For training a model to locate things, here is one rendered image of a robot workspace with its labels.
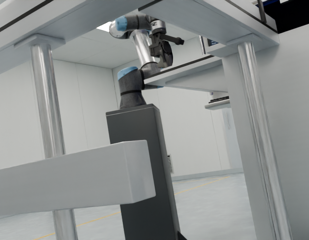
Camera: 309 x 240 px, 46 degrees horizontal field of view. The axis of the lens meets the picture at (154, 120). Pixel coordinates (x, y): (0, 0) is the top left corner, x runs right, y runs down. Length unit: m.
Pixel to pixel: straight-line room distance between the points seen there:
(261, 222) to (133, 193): 0.83
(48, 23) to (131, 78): 1.13
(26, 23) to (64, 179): 0.37
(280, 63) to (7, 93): 6.15
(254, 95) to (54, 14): 0.66
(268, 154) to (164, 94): 7.16
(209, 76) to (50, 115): 0.89
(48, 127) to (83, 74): 7.63
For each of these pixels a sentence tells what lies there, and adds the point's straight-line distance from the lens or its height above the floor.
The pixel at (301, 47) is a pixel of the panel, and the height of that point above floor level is 0.81.
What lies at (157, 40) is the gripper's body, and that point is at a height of 1.07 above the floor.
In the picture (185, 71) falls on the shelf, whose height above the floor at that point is 0.86.
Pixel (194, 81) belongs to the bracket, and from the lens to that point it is 1.66.
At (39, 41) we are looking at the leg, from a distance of 0.94.
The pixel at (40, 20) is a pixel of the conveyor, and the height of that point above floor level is 0.85.
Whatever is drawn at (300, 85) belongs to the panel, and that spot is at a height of 0.68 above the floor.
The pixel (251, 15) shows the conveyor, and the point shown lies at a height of 0.88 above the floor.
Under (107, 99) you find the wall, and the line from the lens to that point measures 8.89.
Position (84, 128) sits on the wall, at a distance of 8.16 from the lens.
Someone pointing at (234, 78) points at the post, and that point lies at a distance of 1.47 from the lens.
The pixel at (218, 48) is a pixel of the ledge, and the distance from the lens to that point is 1.36.
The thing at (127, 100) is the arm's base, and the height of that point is 0.84.
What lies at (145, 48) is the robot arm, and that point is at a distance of 2.14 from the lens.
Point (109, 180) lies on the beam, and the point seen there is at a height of 0.48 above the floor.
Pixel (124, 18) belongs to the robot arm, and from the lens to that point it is 1.89.
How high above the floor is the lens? 0.50
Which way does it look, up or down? 6 degrees up
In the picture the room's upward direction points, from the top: 10 degrees counter-clockwise
